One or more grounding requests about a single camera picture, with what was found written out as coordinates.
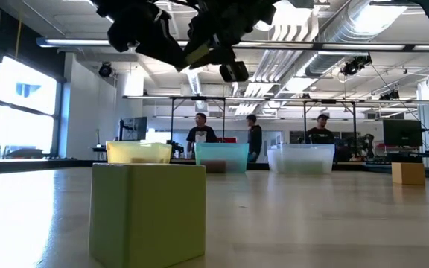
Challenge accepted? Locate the teal plastic bin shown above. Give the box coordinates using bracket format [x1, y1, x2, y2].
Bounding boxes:
[194, 142, 250, 175]

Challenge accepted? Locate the silver ceiling duct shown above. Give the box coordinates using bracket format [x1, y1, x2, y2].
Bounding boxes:
[303, 0, 416, 77]

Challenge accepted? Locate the black monitor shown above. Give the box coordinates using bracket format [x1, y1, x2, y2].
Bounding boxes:
[119, 116, 148, 141]
[382, 118, 423, 148]

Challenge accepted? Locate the black metal rig frame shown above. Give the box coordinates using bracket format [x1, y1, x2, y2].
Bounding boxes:
[168, 95, 358, 150]

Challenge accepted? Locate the person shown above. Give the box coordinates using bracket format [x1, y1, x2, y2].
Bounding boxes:
[305, 113, 337, 146]
[185, 112, 218, 157]
[245, 114, 264, 164]

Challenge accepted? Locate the bright window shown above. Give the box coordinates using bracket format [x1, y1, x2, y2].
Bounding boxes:
[0, 55, 60, 156]

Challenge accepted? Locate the green cube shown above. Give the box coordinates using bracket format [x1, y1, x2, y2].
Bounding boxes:
[89, 162, 207, 268]

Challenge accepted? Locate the black ceiling spotlight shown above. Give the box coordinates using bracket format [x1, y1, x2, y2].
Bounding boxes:
[98, 62, 113, 78]

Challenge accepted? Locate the orange cube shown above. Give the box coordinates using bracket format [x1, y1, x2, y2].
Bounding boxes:
[391, 162, 427, 186]

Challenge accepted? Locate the black overhead rig camera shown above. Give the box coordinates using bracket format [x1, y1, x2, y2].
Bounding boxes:
[340, 54, 373, 77]

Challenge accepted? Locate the red rectangular block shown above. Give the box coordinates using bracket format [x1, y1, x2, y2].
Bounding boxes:
[201, 159, 227, 174]

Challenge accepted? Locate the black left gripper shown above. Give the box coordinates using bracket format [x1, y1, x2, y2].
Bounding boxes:
[94, 0, 188, 72]

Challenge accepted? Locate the yellow plastic bin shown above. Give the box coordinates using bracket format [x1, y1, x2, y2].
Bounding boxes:
[105, 140, 174, 165]

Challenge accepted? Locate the clear plastic bin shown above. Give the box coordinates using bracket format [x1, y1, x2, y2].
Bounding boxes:
[266, 143, 336, 175]

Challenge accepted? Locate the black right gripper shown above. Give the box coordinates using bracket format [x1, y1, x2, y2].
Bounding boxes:
[188, 0, 277, 70]

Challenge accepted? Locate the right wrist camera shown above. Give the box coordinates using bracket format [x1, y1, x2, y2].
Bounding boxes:
[219, 60, 250, 83]

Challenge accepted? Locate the long ceiling light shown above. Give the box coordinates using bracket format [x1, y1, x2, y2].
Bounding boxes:
[35, 36, 429, 52]

